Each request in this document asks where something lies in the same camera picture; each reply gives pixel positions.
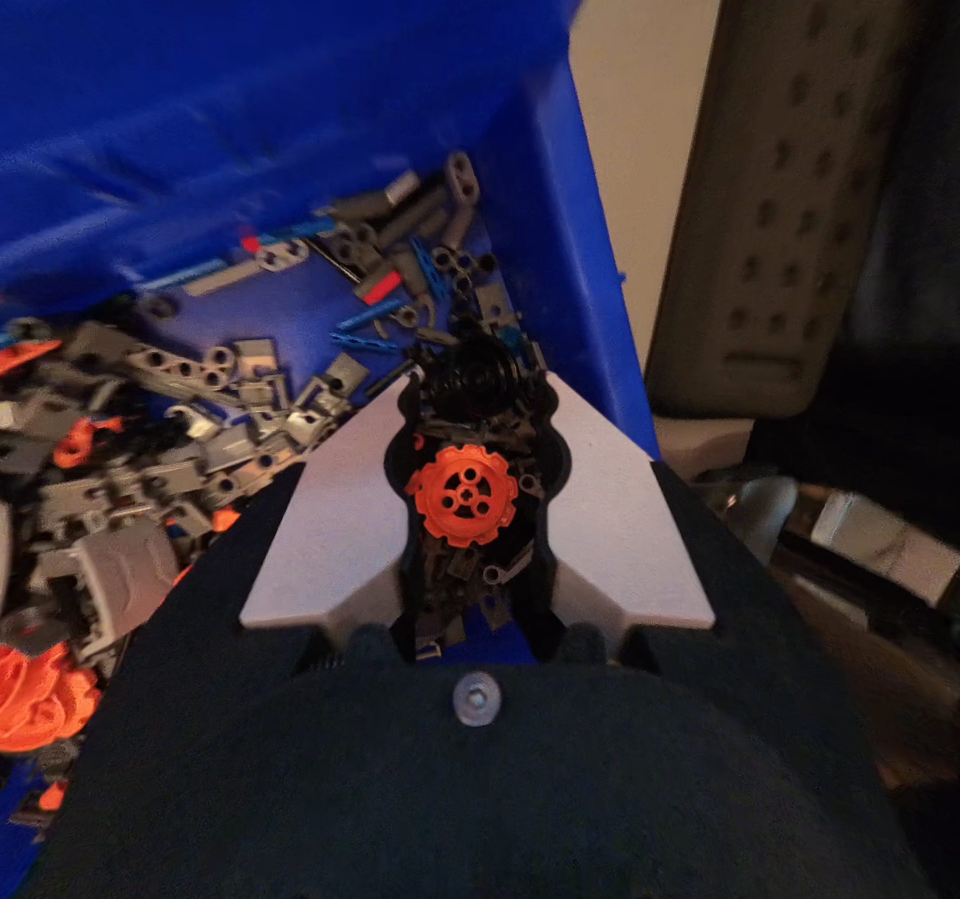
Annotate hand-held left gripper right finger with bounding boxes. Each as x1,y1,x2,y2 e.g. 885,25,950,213
538,374,718,630

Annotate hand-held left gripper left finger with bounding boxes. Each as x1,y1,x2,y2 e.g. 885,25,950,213
240,374,423,632

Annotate orange toy gear wheel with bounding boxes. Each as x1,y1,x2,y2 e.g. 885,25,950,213
405,443,520,549

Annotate pile of toy building parts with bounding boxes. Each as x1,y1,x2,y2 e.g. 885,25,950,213
0,151,560,833

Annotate blue parts bin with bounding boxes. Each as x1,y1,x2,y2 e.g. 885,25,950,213
0,0,661,833

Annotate black toy wheel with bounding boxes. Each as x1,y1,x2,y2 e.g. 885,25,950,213
427,332,520,420

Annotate metal chair base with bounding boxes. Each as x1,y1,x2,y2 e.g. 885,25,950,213
697,475,960,611

